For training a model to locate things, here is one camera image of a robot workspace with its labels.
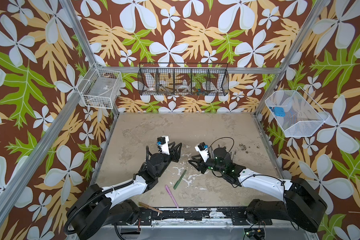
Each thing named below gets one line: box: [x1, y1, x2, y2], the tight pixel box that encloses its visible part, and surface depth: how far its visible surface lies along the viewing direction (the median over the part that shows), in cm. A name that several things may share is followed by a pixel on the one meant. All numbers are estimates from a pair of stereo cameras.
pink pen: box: [165, 184, 179, 209], surface depth 84 cm
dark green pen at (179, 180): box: [173, 169, 187, 190], surface depth 88 cm
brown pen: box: [138, 201, 163, 214], surface depth 78 cm
